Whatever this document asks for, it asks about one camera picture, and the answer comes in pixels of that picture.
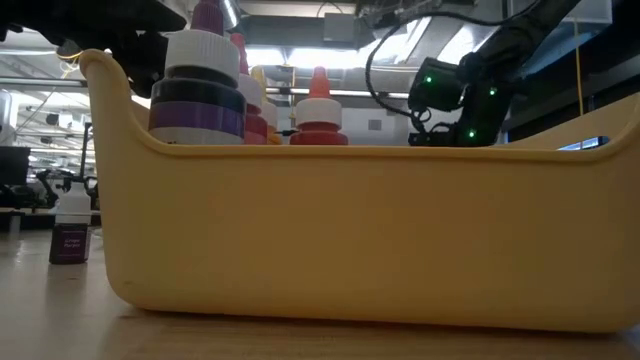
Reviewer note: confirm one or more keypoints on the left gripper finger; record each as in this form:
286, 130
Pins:
147, 57

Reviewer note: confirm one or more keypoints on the purple food coloring bottle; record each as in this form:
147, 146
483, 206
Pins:
197, 117

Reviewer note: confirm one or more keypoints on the pink food coloring bottle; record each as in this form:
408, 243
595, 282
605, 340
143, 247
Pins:
256, 125

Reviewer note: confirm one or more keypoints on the yellow food coloring bottle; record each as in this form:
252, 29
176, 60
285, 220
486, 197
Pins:
271, 112

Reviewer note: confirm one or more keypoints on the red food coloring bottle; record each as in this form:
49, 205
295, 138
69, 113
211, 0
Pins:
319, 112

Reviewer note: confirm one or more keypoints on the small grape purple bottle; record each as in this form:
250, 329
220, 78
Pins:
70, 245

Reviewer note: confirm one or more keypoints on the long ceiling light bar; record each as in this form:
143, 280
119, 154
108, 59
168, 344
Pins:
360, 94

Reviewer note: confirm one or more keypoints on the yellow plastic bin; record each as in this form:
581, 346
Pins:
350, 240

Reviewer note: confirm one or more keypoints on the black monitor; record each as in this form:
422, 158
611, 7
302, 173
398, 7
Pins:
14, 165

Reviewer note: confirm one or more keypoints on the black round overhead camera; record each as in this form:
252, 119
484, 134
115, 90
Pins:
69, 50

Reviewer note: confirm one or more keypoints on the silver ventilation duct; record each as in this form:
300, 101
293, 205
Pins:
231, 12

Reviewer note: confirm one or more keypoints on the black frame bracket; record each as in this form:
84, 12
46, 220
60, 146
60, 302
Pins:
287, 132

